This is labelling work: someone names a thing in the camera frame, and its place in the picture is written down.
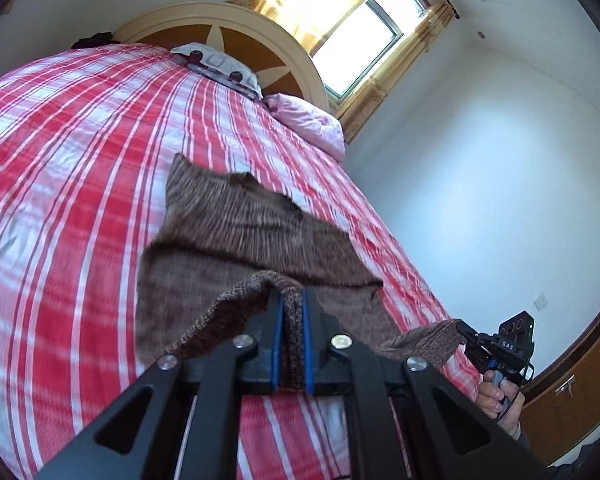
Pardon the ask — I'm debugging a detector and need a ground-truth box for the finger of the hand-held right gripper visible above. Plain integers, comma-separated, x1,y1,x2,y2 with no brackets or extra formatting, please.
465,342,491,373
455,320,483,348

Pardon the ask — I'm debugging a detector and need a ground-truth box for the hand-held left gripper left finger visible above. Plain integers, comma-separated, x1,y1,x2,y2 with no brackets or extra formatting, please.
35,287,286,480

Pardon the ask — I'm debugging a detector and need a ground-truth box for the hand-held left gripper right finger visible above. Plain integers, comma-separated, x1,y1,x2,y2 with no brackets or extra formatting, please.
302,287,551,480

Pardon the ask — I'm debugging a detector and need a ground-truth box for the brown knitted sweater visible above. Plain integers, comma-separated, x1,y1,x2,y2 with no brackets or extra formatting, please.
135,152,468,391

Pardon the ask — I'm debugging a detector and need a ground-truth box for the person's right hand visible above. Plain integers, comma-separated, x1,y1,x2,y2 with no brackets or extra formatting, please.
475,367,524,441

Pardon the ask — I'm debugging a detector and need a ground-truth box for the wooden door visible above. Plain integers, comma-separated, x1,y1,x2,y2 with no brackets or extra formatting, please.
522,310,600,466

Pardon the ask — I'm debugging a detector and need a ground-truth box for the pink pillow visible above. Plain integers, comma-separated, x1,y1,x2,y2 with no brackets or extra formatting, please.
265,92,347,161

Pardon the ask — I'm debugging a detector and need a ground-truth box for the bed with red plaid sheet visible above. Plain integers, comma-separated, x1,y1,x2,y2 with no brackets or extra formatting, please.
0,42,486,480

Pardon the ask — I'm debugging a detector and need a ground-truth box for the white patterned pillow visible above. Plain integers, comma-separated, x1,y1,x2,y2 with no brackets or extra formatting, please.
171,42,263,101

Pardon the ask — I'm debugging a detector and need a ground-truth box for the cream wooden headboard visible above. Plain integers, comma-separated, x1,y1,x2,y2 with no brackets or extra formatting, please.
112,2,331,111

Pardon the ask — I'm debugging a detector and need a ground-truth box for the window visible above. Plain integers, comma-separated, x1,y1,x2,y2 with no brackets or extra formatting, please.
310,0,428,101

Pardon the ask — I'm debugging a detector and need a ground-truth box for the dark cloth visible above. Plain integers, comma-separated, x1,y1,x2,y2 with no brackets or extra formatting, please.
70,32,115,50

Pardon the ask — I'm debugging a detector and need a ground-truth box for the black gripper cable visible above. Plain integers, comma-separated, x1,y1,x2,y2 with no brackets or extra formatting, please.
495,362,536,418

